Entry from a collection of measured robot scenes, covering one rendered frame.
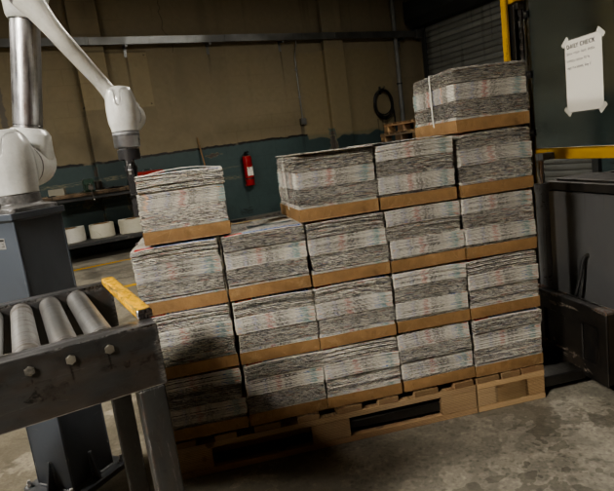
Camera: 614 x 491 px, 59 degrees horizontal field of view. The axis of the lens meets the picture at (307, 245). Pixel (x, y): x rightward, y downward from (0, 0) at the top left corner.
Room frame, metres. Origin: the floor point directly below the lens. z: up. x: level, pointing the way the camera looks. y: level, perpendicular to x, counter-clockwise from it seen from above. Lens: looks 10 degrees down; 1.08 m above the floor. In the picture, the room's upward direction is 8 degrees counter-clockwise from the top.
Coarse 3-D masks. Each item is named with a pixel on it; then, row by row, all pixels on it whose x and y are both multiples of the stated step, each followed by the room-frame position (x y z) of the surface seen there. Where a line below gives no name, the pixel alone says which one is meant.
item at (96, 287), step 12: (72, 288) 1.41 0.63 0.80; (84, 288) 1.39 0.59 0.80; (96, 288) 1.41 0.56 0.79; (24, 300) 1.34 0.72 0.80; (36, 300) 1.34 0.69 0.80; (60, 300) 1.36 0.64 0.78; (96, 300) 1.40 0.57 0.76; (108, 300) 1.42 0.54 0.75; (36, 312) 1.34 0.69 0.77; (108, 312) 1.41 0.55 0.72; (36, 324) 1.33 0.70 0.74; (72, 324) 1.37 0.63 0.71
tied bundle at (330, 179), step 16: (288, 160) 1.93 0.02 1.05; (304, 160) 1.86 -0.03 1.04; (320, 160) 1.87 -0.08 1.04; (336, 160) 1.88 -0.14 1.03; (352, 160) 1.89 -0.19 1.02; (368, 160) 1.90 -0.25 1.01; (288, 176) 1.98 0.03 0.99; (304, 176) 1.86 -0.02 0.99; (320, 176) 1.87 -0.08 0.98; (336, 176) 1.88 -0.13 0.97; (352, 176) 1.89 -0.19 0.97; (368, 176) 1.91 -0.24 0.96; (288, 192) 2.03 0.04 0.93; (304, 192) 1.85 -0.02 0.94; (320, 192) 1.86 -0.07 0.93; (336, 192) 1.87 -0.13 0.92; (352, 192) 1.89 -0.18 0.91; (368, 192) 1.90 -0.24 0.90; (288, 208) 2.03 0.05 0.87; (304, 208) 1.85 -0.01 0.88
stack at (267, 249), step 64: (192, 256) 1.78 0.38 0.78; (256, 256) 1.83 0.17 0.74; (320, 256) 1.86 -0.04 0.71; (384, 256) 1.90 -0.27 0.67; (192, 320) 1.78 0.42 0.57; (256, 320) 1.81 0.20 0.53; (320, 320) 1.86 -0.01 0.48; (384, 320) 1.89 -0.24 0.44; (192, 384) 1.78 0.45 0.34; (256, 384) 1.81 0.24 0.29; (320, 384) 1.85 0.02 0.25; (384, 384) 1.89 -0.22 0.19; (448, 384) 2.07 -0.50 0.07; (192, 448) 1.76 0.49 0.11; (320, 448) 1.84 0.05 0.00
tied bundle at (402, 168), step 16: (384, 144) 1.96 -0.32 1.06; (400, 144) 1.92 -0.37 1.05; (416, 144) 1.92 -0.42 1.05; (432, 144) 1.94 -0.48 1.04; (448, 144) 1.94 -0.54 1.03; (384, 160) 1.91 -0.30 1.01; (400, 160) 1.92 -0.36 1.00; (416, 160) 1.94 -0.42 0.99; (432, 160) 1.94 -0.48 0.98; (448, 160) 1.95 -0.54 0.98; (384, 176) 1.91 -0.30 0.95; (400, 176) 1.92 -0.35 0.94; (416, 176) 1.92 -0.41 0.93; (432, 176) 1.93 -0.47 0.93; (448, 176) 1.94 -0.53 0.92; (384, 192) 1.90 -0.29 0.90; (400, 192) 1.92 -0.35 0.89; (416, 192) 1.93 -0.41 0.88
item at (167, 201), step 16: (144, 176) 1.78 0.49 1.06; (160, 176) 1.79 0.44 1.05; (176, 176) 1.81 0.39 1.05; (192, 176) 1.80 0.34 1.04; (208, 176) 1.81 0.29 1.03; (144, 192) 1.78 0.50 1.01; (160, 192) 1.79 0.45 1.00; (176, 192) 1.80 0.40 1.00; (192, 192) 1.81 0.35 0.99; (208, 192) 1.82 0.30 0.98; (224, 192) 1.82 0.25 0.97; (144, 208) 1.78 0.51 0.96; (160, 208) 1.79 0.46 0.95; (176, 208) 1.80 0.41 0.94; (192, 208) 1.81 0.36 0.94; (208, 208) 1.82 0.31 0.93; (224, 208) 1.83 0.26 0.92; (144, 224) 1.78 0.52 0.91; (160, 224) 1.79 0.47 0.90; (176, 224) 1.80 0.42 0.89; (192, 224) 1.80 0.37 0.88
